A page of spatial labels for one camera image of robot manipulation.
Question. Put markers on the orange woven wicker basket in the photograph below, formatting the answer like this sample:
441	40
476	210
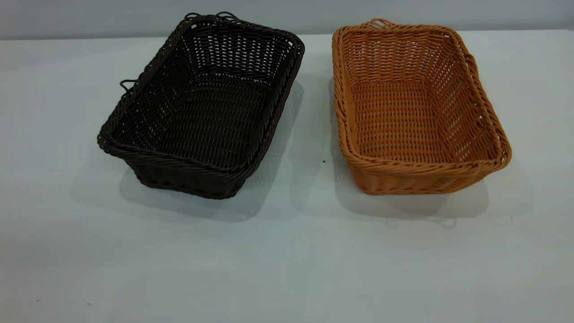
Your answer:
403	121

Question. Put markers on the black woven wicker basket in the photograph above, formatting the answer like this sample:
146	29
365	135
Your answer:
202	116

